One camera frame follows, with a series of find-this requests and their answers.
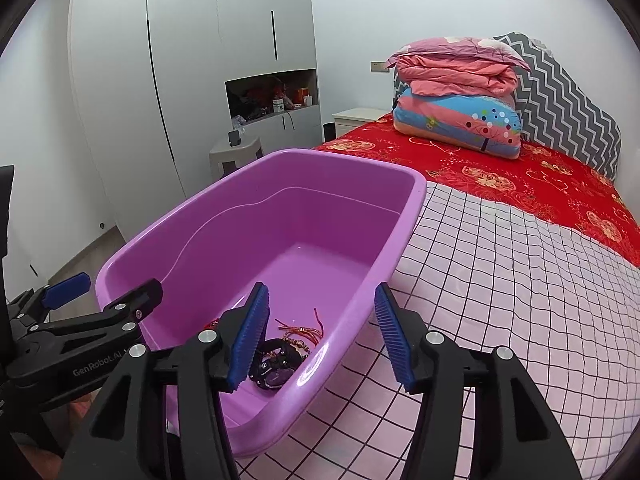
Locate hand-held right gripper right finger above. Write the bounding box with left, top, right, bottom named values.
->
left=374, top=281, right=583, bottom=480

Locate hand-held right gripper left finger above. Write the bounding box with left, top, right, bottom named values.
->
left=60, top=281, right=271, bottom=480

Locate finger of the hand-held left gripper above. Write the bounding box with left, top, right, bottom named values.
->
left=7, top=272, right=92, bottom=322
left=27, top=278, right=164, bottom=342

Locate black sport watch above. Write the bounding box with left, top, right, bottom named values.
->
left=248, top=338, right=309, bottom=391

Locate red gold string bracelet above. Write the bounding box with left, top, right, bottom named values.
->
left=275, top=307, right=326, bottom=347

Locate purple plastic basin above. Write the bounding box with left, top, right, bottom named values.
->
left=95, top=148, right=428, bottom=458

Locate white checked blanket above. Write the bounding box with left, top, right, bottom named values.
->
left=235, top=180, right=640, bottom=480

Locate grey plastic stool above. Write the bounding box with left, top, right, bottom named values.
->
left=208, top=135, right=264, bottom=183

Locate red patterned bedsheet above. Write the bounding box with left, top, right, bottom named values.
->
left=311, top=112, right=640, bottom=263

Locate colourful striped folded quilt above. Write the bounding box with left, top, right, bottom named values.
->
left=392, top=86, right=524, bottom=162

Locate white nightstand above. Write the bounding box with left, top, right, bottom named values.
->
left=333, top=106, right=393, bottom=140

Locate clutter in wardrobe niche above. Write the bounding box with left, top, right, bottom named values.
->
left=226, top=69, right=319, bottom=123

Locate folded salmon quilt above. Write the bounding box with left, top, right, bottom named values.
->
left=397, top=55, right=519, bottom=98

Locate white wardrobe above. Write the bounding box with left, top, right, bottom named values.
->
left=67, top=0, right=323, bottom=241

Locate grey chevron pillow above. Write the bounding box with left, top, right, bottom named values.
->
left=492, top=32, right=622, bottom=181

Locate pink pillow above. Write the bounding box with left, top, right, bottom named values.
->
left=384, top=36, right=532, bottom=72

